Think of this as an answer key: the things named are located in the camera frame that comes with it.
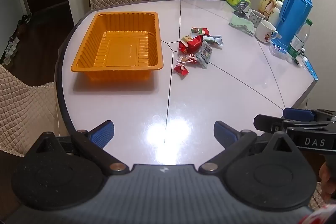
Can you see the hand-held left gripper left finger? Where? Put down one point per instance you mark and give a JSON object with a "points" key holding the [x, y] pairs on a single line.
{"points": [[103, 133]]}

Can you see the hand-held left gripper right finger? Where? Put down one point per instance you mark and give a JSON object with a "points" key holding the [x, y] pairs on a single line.
{"points": [[223, 132]]}

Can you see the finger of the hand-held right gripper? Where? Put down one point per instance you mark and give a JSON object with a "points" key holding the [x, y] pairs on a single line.
{"points": [[299, 114], [267, 123]]}

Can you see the red candy packet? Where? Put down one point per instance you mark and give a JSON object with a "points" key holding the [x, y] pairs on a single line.
{"points": [[181, 69]]}

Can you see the small red candy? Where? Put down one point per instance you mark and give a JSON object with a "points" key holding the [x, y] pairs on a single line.
{"points": [[192, 60]]}

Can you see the white blue snack packet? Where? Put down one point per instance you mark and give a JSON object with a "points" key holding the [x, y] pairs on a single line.
{"points": [[205, 54]]}

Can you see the small tan candy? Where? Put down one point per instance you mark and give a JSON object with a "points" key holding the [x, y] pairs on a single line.
{"points": [[183, 59]]}

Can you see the large red snack packet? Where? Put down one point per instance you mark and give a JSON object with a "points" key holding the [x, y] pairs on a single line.
{"points": [[193, 45]]}

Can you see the silver green snack packet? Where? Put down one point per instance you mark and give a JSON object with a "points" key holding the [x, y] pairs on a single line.
{"points": [[214, 40]]}

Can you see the yellow green candy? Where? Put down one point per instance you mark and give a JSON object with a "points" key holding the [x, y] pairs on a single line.
{"points": [[185, 39]]}

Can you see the red green snack packet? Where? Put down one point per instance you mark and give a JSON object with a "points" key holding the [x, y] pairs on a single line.
{"points": [[200, 30]]}

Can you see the orange plastic tray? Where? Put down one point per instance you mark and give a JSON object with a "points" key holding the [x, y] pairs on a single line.
{"points": [[118, 29]]}

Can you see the person's right hand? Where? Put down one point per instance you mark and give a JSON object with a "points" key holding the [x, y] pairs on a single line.
{"points": [[328, 179]]}

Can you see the blue white tube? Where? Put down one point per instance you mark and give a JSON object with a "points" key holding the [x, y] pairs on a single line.
{"points": [[309, 69]]}

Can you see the clear plastic packet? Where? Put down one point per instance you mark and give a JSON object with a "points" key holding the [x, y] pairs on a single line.
{"points": [[278, 50]]}

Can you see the plastic water bottle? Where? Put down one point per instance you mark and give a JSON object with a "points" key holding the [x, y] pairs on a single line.
{"points": [[298, 43]]}

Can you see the white cartoon mug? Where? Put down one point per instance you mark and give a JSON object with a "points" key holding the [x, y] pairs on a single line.
{"points": [[265, 32]]}

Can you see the blue thermos jug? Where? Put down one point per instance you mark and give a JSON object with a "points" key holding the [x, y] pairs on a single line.
{"points": [[294, 14]]}

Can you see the green cloth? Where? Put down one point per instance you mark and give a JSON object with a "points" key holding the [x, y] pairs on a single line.
{"points": [[241, 24]]}

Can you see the patterned mug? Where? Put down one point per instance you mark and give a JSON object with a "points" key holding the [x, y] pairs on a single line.
{"points": [[256, 18]]}

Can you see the yellow green snack box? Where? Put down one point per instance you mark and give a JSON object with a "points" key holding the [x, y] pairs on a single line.
{"points": [[271, 1]]}

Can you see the grey phone stand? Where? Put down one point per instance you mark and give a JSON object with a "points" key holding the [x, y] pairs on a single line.
{"points": [[242, 7]]}

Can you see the white shoes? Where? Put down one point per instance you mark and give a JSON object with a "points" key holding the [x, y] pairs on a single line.
{"points": [[11, 49]]}

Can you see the dark shoes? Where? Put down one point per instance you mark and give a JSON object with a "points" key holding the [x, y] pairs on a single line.
{"points": [[24, 23]]}

